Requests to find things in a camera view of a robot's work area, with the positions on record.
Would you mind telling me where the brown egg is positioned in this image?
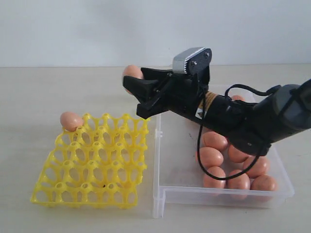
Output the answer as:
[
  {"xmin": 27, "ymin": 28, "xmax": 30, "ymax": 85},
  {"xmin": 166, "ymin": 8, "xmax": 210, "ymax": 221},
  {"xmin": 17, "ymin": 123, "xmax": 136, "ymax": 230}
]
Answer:
[
  {"xmin": 60, "ymin": 112, "xmax": 84, "ymax": 132},
  {"xmin": 202, "ymin": 131, "xmax": 228, "ymax": 151},
  {"xmin": 199, "ymin": 147, "xmax": 224, "ymax": 168},
  {"xmin": 231, "ymin": 95, "xmax": 245, "ymax": 101},
  {"xmin": 203, "ymin": 166, "xmax": 227, "ymax": 189},
  {"xmin": 227, "ymin": 174, "xmax": 250, "ymax": 190},
  {"xmin": 122, "ymin": 65, "xmax": 144, "ymax": 81},
  {"xmin": 228, "ymin": 145, "xmax": 250, "ymax": 163},
  {"xmin": 242, "ymin": 156, "xmax": 270, "ymax": 179},
  {"xmin": 251, "ymin": 175, "xmax": 278, "ymax": 191}
]

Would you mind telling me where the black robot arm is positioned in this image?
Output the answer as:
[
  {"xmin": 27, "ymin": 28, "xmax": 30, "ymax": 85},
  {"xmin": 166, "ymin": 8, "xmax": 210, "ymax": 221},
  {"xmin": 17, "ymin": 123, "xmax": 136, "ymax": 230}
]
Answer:
[{"xmin": 123, "ymin": 66, "xmax": 311, "ymax": 156}]

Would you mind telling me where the black cable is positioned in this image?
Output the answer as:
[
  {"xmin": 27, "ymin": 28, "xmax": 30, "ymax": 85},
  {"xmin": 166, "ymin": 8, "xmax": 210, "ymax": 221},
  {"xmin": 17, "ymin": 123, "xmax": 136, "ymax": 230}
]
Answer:
[{"xmin": 195, "ymin": 83, "xmax": 304, "ymax": 181}]

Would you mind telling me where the clear plastic bin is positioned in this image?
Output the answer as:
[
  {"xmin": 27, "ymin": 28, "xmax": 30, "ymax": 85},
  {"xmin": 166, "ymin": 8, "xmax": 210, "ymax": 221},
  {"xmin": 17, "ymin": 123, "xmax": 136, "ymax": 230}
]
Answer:
[{"xmin": 153, "ymin": 112, "xmax": 294, "ymax": 218}]

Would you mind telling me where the yellow plastic egg tray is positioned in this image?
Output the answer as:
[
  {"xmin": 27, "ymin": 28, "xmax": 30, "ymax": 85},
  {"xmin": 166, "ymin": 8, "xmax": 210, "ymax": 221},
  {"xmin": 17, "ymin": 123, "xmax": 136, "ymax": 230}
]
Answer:
[{"xmin": 30, "ymin": 113, "xmax": 149, "ymax": 209}]

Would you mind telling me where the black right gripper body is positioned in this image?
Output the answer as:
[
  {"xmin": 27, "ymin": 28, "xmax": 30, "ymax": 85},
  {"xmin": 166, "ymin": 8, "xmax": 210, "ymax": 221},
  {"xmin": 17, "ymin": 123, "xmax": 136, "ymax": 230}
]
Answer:
[{"xmin": 152, "ymin": 71, "xmax": 209, "ymax": 121}]

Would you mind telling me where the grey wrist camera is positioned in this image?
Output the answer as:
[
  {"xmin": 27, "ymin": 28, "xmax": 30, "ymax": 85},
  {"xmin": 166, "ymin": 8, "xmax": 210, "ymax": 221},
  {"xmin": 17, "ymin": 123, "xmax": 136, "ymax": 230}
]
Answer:
[{"xmin": 172, "ymin": 47, "xmax": 212, "ymax": 84}]

